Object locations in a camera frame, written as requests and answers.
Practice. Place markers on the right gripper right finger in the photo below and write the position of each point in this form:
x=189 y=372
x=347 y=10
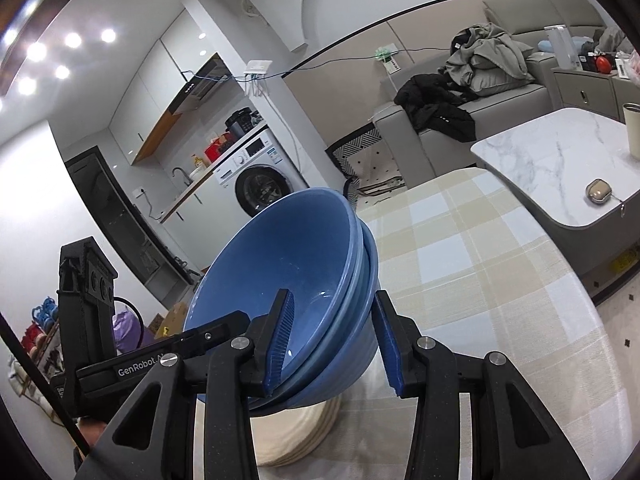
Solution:
x=396 y=336

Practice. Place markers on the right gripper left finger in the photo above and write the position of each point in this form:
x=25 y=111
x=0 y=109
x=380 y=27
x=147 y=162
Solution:
x=270 y=335

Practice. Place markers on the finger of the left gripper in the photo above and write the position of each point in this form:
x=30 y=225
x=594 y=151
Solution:
x=200 y=340

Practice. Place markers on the light blue bowl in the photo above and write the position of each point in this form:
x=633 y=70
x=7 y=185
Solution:
x=305 y=245

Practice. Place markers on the large cream plate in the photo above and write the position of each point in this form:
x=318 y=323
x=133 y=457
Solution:
x=287 y=437

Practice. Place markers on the left hand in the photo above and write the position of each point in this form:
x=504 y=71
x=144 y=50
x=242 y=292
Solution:
x=92 y=430

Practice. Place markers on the cardboard box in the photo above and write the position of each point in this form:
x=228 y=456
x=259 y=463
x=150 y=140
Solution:
x=171 y=323

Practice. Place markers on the purple bag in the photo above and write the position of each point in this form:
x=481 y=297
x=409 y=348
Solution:
x=128 y=335

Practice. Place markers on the white kitchen counter cabinet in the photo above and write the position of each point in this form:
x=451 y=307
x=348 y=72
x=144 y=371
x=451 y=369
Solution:
x=207 y=215

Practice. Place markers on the black refrigerator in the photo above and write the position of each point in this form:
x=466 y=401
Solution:
x=162 y=273

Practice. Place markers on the white washing machine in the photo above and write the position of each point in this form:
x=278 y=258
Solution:
x=252 y=177

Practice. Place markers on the kitchen faucet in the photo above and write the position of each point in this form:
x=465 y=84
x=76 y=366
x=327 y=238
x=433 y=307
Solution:
x=186 y=179

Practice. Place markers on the grey sofa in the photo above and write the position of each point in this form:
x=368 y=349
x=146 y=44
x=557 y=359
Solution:
x=425 y=34

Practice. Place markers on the red box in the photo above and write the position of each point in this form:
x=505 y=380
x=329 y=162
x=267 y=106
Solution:
x=219 y=145

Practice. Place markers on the black rice cooker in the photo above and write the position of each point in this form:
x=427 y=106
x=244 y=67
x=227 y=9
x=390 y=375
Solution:
x=242 y=121

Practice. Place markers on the upper kitchen cabinet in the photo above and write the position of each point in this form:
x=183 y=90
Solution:
x=180 y=72

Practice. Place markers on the black jacket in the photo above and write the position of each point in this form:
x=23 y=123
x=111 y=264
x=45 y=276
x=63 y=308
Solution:
x=434 y=101

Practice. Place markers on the marble coffee table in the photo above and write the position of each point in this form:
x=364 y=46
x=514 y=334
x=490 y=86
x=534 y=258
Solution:
x=548 y=162

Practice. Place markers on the beige earbuds case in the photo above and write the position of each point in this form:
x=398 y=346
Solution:
x=598 y=192

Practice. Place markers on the grey coat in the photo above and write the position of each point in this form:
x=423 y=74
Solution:
x=485 y=59

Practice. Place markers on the grey side cabinet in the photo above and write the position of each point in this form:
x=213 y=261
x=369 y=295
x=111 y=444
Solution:
x=605 y=95

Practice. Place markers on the cream tumbler cup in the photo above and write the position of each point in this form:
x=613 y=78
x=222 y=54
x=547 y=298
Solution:
x=632 y=121

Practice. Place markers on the red apple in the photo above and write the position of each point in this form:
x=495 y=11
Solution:
x=603 y=65

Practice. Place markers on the wall power strip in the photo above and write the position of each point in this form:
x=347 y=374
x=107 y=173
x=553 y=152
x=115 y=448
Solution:
x=386 y=56

